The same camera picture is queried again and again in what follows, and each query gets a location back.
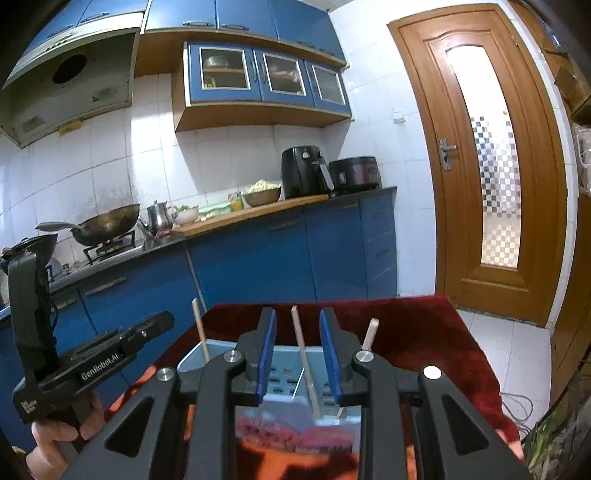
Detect light blue plastic utensil holder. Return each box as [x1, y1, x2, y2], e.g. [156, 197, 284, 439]
[177, 339, 370, 422]

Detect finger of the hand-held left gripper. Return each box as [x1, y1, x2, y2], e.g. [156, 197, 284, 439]
[119, 311, 175, 357]

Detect blue base cabinets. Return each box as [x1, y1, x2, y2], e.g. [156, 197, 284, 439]
[0, 186, 399, 418]

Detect wooden door with glass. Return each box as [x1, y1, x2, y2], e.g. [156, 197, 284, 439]
[386, 4, 570, 329]

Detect black wok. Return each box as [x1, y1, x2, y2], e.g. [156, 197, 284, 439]
[71, 203, 141, 247]

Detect wooden shelf unit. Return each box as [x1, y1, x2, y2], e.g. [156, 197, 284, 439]
[508, 0, 591, 127]

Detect blue glass-door wall cabinet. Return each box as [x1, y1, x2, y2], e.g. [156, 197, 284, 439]
[172, 41, 354, 133]

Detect wooden cutting board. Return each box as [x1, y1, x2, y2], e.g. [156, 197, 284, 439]
[172, 194, 330, 237]

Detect bowl of chopped food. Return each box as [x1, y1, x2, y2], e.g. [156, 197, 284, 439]
[242, 179, 283, 208]

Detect gas stove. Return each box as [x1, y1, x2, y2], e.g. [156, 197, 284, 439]
[82, 231, 145, 267]

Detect blue wall cabinet row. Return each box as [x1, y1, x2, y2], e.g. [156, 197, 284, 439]
[141, 0, 348, 66]

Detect blue cabinet above hood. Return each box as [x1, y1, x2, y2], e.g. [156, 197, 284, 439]
[19, 0, 151, 54]

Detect metal door handle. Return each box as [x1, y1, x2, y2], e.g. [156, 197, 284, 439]
[438, 138, 458, 172]

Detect beige chopstick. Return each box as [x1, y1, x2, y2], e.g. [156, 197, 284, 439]
[290, 305, 323, 422]
[335, 318, 380, 419]
[191, 298, 212, 363]

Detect black air fryer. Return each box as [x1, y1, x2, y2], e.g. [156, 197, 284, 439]
[281, 146, 335, 200]

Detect person's left hand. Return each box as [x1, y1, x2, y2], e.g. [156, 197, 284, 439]
[25, 392, 108, 480]

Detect dark rice cooker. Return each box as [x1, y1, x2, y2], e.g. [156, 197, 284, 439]
[329, 156, 383, 195]

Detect red blanket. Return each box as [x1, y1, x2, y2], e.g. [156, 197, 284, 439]
[106, 295, 525, 480]

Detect grey range hood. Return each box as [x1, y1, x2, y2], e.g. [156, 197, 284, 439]
[0, 11, 142, 149]

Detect steel kettle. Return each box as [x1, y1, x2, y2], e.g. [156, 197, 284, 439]
[137, 200, 179, 234]

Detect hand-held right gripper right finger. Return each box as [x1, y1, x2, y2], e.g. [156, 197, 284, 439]
[319, 306, 533, 480]

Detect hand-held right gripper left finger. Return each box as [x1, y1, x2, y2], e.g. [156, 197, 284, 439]
[60, 306, 277, 480]

